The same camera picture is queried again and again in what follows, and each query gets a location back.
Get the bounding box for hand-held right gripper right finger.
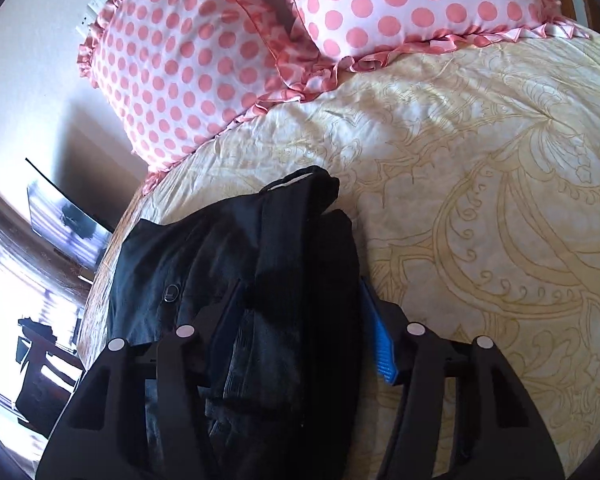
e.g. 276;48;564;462
357;275;567;480

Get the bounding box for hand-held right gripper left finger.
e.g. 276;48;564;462
35;280;247;480

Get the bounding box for black pants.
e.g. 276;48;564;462
107;165;381;480

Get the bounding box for cream floral bedspread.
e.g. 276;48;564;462
77;35;600;480

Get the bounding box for flat screen television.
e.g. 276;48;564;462
25;157;116;272

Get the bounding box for dark wooden chair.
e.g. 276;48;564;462
15;317;88;427

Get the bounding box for large pink polka-dot pillow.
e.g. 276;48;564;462
76;0;342;173

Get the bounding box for white wall socket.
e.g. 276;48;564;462
77;0;118;36

